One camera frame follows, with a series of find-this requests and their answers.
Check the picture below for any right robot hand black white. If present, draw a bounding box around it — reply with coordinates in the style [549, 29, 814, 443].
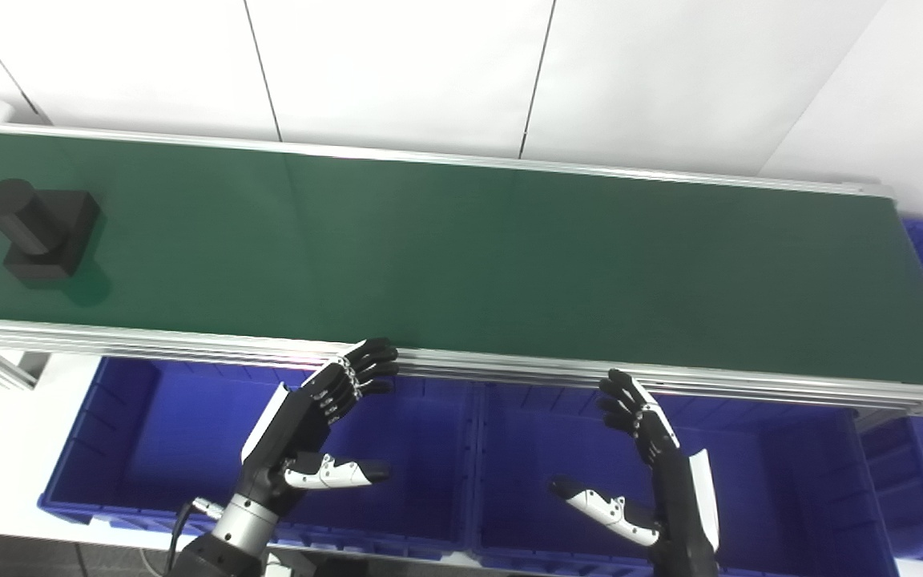
[548, 369, 723, 577]

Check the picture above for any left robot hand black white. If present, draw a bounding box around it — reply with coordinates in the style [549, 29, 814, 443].
[239, 337, 401, 514]

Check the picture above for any black cylinder block part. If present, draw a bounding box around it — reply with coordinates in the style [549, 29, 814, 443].
[0, 178, 102, 281]

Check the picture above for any large blue plastic bin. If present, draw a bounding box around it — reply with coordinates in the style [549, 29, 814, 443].
[38, 357, 482, 558]
[470, 381, 903, 577]

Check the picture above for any black robot torso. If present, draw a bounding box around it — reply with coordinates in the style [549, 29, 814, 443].
[261, 549, 374, 577]

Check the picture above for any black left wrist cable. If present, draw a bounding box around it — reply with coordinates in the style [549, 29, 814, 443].
[165, 497, 226, 566]

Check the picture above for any green conveyor belt aluminium frame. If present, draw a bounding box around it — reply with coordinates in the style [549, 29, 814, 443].
[0, 120, 923, 419]

